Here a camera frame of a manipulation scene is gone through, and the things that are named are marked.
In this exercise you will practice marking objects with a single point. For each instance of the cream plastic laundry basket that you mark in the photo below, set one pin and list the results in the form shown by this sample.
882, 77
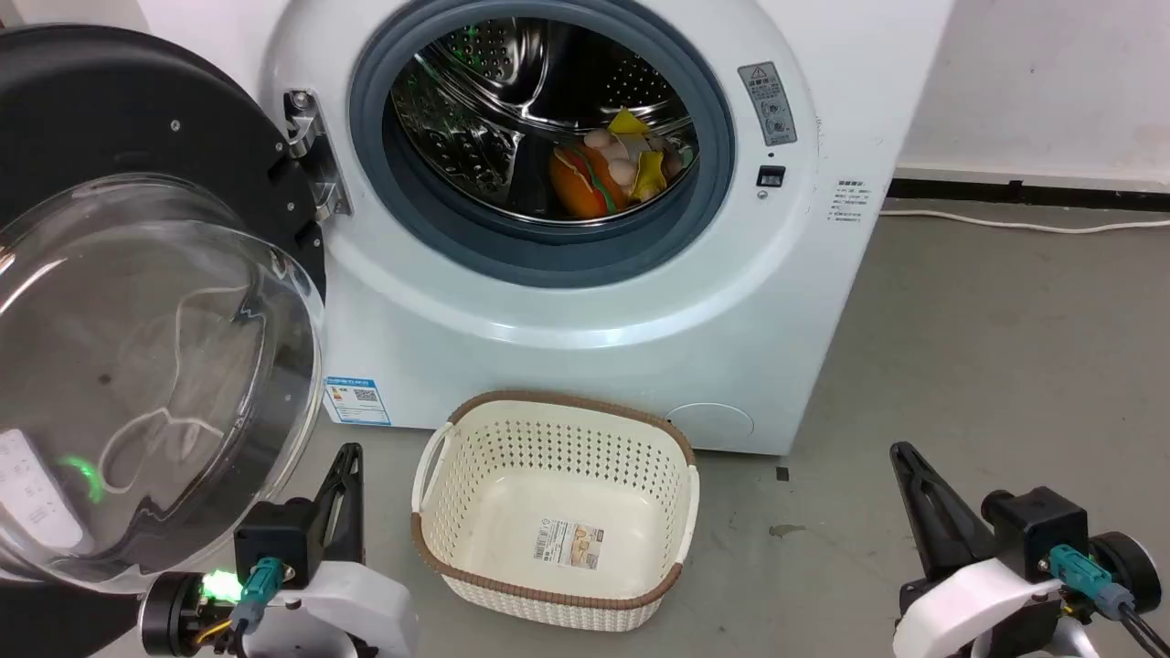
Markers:
512, 475

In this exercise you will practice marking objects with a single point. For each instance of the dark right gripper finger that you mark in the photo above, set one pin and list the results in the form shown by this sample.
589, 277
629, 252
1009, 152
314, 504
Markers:
941, 530

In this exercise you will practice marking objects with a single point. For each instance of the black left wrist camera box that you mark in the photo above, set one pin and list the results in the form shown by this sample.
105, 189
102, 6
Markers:
274, 539

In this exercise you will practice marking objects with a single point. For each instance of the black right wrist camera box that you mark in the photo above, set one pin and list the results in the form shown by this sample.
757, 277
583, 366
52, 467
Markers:
1037, 530

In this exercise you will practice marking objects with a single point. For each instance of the black wall baseboard strip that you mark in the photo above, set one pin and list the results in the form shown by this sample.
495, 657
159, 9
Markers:
1033, 195

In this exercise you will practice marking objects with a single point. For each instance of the white text label sticker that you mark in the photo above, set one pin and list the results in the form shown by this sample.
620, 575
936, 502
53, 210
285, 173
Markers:
848, 201

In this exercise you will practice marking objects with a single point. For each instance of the metal door hinge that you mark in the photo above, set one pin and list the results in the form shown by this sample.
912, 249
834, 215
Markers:
311, 155

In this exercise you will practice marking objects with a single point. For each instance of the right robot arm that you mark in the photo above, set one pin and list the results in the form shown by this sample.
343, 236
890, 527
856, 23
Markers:
1133, 567

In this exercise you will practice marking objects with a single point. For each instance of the blue energy label sticker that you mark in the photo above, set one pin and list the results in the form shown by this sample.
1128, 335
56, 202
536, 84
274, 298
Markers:
357, 399

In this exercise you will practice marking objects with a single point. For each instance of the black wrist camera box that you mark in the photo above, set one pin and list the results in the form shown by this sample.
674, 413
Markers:
274, 539
1037, 530

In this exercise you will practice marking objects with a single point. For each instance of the yellow and pink doll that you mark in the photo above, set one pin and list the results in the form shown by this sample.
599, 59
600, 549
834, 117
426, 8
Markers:
644, 169

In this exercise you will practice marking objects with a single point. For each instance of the grey warning label sticker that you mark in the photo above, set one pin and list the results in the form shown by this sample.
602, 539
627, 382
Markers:
769, 102

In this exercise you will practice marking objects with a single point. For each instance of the black washer door glass bowl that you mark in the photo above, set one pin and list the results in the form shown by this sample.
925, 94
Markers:
137, 347

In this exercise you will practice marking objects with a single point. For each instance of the white front-load washing machine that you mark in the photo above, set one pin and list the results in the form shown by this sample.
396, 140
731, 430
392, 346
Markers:
567, 338

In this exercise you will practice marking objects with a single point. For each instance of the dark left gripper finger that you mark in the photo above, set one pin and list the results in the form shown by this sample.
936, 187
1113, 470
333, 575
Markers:
350, 512

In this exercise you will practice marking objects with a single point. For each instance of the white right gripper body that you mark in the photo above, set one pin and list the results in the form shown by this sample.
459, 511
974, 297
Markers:
969, 605

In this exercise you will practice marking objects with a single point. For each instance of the hamburger plush toy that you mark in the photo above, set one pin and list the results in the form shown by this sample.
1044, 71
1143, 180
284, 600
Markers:
585, 183

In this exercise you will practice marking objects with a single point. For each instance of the round drain filter cover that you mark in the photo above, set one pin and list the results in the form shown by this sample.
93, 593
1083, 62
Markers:
711, 425

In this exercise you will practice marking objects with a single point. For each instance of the stainless steel washer drum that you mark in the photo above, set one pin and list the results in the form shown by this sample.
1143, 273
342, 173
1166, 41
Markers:
484, 119

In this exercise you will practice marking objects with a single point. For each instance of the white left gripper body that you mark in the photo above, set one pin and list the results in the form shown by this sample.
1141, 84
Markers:
352, 608

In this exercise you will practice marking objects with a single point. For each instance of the black door latch socket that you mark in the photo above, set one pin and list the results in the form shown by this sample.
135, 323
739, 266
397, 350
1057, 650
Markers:
771, 175

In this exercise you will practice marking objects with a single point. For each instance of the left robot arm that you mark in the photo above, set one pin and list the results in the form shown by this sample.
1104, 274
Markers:
169, 617

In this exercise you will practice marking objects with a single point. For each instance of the paper label inside basket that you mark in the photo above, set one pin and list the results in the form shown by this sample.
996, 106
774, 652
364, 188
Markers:
569, 545

